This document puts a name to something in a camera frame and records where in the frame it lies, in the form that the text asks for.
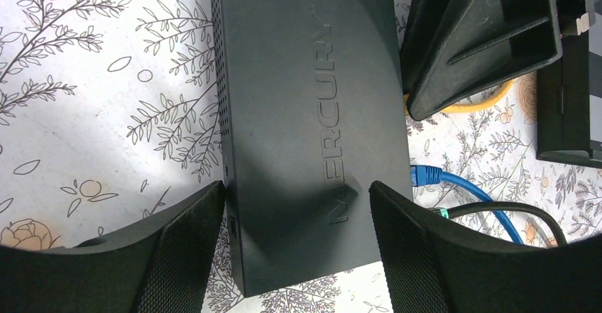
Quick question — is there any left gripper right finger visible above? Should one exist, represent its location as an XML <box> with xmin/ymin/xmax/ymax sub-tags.
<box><xmin>369</xmin><ymin>181</ymin><xmax>601</xmax><ymax>312</ymax></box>

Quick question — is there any yellow ethernet cable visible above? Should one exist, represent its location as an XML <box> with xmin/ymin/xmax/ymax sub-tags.
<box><xmin>403</xmin><ymin>79</ymin><xmax>518</xmax><ymax>115</ymax></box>

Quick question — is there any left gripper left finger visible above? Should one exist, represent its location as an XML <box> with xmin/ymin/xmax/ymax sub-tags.
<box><xmin>1</xmin><ymin>181</ymin><xmax>226</xmax><ymax>312</ymax></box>

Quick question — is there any blue ethernet cable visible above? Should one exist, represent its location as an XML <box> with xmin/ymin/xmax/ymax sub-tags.
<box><xmin>410</xmin><ymin>164</ymin><xmax>525</xmax><ymax>246</ymax></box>

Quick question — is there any black network switch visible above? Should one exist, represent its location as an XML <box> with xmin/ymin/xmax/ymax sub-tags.
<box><xmin>211</xmin><ymin>0</ymin><xmax>412</xmax><ymax>297</ymax></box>

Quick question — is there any black ethernet cable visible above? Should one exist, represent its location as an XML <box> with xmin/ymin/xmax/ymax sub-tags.
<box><xmin>430</xmin><ymin>201</ymin><xmax>569</xmax><ymax>248</ymax></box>

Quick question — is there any floral patterned table mat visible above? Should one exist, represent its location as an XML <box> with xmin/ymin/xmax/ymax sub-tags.
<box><xmin>1</xmin><ymin>0</ymin><xmax>574</xmax><ymax>312</ymax></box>

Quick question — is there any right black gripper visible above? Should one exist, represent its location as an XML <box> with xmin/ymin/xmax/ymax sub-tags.
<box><xmin>400</xmin><ymin>0</ymin><xmax>601</xmax><ymax>168</ymax></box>

